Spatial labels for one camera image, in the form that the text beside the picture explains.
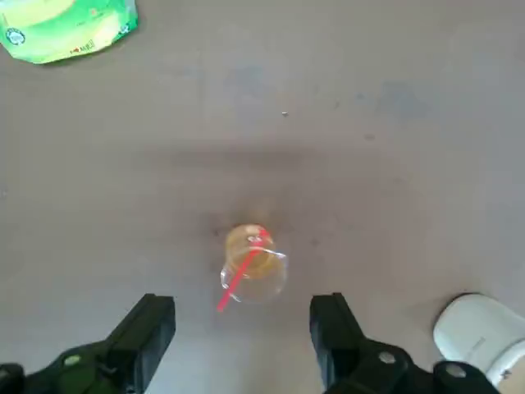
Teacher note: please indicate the red stirring rod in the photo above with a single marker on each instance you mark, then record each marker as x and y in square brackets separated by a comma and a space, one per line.
[238, 277]

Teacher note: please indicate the white trash can with lid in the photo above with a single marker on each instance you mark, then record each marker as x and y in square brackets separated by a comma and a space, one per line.
[471, 332]

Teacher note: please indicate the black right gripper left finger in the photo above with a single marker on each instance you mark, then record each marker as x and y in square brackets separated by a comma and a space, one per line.
[135, 340]

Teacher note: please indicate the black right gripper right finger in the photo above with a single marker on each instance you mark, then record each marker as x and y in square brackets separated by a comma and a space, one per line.
[340, 340]

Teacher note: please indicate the clear measuring cup amber solution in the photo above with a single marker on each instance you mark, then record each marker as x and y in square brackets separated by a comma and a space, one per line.
[262, 283]

